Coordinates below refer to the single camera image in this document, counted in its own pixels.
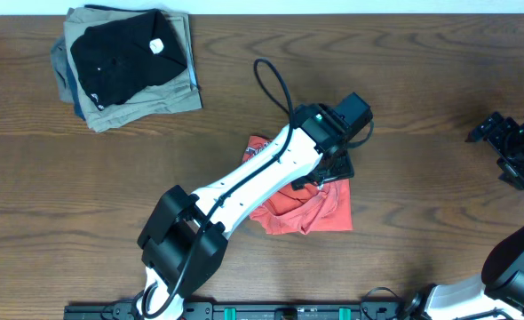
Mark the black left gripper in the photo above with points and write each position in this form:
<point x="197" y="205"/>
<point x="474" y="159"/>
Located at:
<point x="345" y="171"/>

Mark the black folded shirt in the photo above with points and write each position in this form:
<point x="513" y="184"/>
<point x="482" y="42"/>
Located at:
<point x="118" y="59"/>

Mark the khaki folded garment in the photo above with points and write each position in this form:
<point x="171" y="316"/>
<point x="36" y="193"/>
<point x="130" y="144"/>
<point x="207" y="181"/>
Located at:
<point x="180" y="94"/>

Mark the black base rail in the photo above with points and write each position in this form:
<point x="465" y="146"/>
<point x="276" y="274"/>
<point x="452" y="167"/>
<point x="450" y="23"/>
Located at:
<point x="381" y="310"/>

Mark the red printed t-shirt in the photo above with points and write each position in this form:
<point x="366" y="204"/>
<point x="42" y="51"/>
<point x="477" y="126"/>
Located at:
<point x="310" y="209"/>

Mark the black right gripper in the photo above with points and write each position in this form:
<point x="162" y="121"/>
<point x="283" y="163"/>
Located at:
<point x="520" y="177"/>

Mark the grey folded garment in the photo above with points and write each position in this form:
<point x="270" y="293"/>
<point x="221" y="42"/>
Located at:
<point x="59" y="63"/>

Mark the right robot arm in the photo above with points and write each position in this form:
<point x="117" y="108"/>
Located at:
<point x="497" y="292"/>

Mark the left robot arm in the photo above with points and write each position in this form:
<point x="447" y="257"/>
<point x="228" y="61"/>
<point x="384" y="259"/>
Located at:
<point x="184" y="240"/>

